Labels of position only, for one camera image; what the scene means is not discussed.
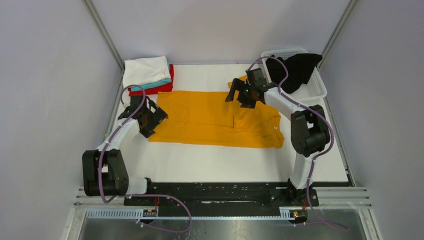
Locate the yellow t shirt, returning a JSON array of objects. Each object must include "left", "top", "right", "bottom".
[{"left": 148, "top": 90, "right": 285, "bottom": 149}]

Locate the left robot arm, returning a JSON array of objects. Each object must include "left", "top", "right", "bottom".
[{"left": 82, "top": 99, "right": 168, "bottom": 206}]

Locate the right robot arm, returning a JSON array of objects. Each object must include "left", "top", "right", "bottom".
[{"left": 225, "top": 78, "right": 335, "bottom": 206}]

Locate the teal folded t shirt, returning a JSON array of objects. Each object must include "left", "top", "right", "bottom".
[{"left": 141, "top": 61, "right": 171, "bottom": 90}]

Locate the red folded t shirt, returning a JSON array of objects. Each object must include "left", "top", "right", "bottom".
[{"left": 145, "top": 63, "right": 174, "bottom": 95}]

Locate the white folded t shirt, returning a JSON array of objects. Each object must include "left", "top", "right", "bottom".
[{"left": 122, "top": 56, "right": 171, "bottom": 87}]

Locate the black t shirt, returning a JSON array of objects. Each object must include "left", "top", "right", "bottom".
[{"left": 265, "top": 53, "right": 323, "bottom": 94}]

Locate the white plastic basket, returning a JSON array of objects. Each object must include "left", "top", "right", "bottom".
[{"left": 261, "top": 48, "right": 327, "bottom": 102}]

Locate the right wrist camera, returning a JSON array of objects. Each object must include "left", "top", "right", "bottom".
[{"left": 245, "top": 68, "right": 268, "bottom": 87}]

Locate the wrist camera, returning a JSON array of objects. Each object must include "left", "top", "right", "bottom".
[
  {"left": 118, "top": 95, "right": 149, "bottom": 120},
  {"left": 245, "top": 68, "right": 268, "bottom": 87}
]

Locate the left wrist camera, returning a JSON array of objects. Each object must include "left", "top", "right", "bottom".
[{"left": 118, "top": 95, "right": 149, "bottom": 120}]

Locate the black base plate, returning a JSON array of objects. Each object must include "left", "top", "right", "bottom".
[{"left": 90, "top": 177, "right": 353, "bottom": 219}]

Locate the white slotted cable duct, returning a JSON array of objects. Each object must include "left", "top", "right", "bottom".
[{"left": 85, "top": 207, "right": 307, "bottom": 221}]

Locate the right aluminium frame post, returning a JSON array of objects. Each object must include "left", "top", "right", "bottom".
[{"left": 317, "top": 0, "right": 359, "bottom": 69}]

